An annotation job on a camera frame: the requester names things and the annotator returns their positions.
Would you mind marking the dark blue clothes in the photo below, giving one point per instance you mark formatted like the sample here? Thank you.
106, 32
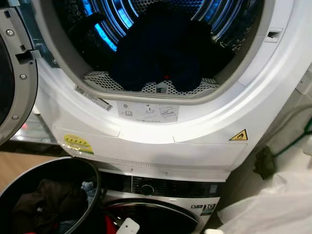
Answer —
165, 53

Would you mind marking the yellow triangle warning sticker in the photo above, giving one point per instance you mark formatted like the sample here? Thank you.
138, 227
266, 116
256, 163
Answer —
239, 136

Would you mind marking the white tumble dryer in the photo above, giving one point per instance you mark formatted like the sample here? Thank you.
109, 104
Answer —
204, 146

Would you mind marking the white instruction sticker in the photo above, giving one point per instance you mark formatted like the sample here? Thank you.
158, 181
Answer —
146, 112

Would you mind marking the black washer control knob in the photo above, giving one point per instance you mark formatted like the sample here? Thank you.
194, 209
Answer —
147, 189

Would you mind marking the white barcode label strip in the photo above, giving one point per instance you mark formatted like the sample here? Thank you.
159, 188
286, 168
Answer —
95, 98

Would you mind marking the blue denim garment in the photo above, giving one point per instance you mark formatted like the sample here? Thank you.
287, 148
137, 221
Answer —
87, 187

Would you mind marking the yellow oval sticker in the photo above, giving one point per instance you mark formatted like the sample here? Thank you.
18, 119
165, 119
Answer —
78, 144

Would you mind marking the brown garment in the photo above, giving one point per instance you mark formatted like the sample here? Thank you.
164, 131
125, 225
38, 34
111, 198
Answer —
48, 202

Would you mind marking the black round laundry basket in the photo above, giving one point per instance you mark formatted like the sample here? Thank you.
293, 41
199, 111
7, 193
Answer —
29, 173

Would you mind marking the grey dryer door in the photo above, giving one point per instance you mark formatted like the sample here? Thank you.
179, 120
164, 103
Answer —
19, 97

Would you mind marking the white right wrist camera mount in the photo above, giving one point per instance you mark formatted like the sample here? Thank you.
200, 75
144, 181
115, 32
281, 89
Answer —
213, 231

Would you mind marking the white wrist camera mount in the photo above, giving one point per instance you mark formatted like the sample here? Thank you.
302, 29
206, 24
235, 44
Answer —
213, 231
129, 226

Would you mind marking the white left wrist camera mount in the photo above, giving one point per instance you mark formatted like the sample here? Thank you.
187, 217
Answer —
129, 226

